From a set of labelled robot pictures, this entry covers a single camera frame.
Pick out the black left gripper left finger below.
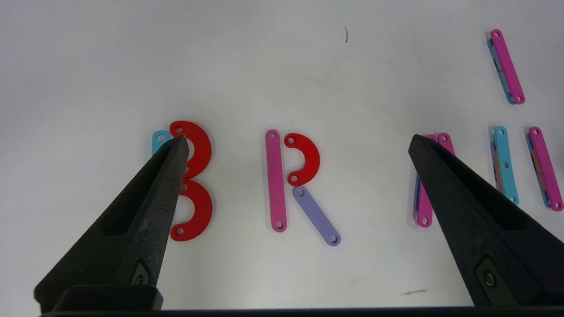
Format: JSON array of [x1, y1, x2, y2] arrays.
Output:
[[34, 134, 190, 314]]

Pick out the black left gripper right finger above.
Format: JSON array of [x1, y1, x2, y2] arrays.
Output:
[[408, 134, 564, 308]]

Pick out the pink bar with holes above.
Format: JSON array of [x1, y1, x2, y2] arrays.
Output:
[[525, 127, 564, 212], [486, 29, 526, 105], [436, 133, 456, 155], [265, 129, 288, 233], [415, 134, 437, 229]]

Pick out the short purple bar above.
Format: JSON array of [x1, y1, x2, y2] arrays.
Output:
[[293, 185, 341, 247]]

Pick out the small red arc piece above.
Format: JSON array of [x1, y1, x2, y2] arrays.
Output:
[[284, 133, 321, 187]]

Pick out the blue bar with orange hole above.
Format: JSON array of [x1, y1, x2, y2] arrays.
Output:
[[490, 125, 520, 206]]

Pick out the large red arc piece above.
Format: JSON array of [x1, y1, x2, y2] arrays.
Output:
[[170, 178, 214, 242], [169, 120, 213, 179]]

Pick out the long light blue flat bar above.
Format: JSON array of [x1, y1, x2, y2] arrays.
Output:
[[152, 130, 172, 156]]

